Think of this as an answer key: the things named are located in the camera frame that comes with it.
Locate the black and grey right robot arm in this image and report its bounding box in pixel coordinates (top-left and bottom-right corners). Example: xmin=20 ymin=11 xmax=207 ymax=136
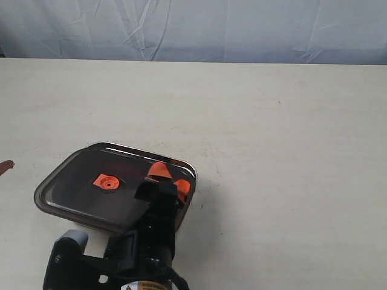
xmin=105 ymin=161 xmax=191 ymax=289

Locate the steel two-compartment lunch box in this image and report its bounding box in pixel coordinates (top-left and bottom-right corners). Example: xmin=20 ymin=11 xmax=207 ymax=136
xmin=87 ymin=141 xmax=199 ymax=233

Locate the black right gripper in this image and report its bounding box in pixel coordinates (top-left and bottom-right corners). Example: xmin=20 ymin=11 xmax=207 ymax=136
xmin=105 ymin=162 xmax=190 ymax=272

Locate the dark transparent lunch box lid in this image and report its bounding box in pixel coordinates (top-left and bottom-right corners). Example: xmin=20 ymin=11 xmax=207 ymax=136
xmin=34 ymin=142 xmax=197 ymax=233

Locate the blue-grey backdrop cloth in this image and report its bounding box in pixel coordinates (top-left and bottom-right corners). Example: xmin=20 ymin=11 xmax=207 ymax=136
xmin=1 ymin=1 xmax=386 ymax=65

